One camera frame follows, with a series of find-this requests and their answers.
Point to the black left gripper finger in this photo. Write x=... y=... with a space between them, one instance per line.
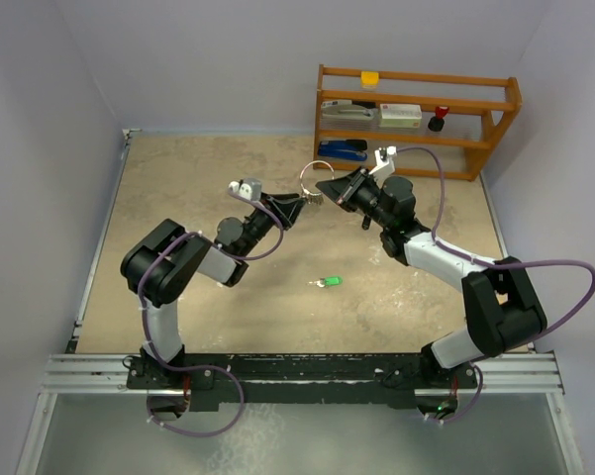
x=289 y=211
x=282 y=198

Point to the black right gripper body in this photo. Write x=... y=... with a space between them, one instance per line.
x=363 y=196

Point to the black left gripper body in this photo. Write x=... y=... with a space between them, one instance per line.
x=260 y=222

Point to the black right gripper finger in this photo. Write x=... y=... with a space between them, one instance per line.
x=339 y=197
x=343 y=182

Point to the silver keyring with clips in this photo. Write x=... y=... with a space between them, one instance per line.
x=308 y=179

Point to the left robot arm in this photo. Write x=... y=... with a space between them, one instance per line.
x=160 y=267

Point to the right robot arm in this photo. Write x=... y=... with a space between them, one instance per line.
x=502 y=309

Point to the key with black fob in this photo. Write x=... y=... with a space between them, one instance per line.
x=365 y=223

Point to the blue stapler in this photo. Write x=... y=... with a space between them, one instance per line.
x=352 y=150

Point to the grey stapler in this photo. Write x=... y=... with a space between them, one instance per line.
x=344 y=114

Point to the white green staples box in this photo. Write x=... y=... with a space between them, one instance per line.
x=405 y=116

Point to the yellow small box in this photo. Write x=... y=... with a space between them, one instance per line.
x=369 y=80

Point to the wooden shelf rack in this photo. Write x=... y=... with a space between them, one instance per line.
x=481 y=111

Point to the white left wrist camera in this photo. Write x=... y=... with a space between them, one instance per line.
x=248 y=189

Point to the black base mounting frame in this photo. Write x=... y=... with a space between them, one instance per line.
x=207 y=380

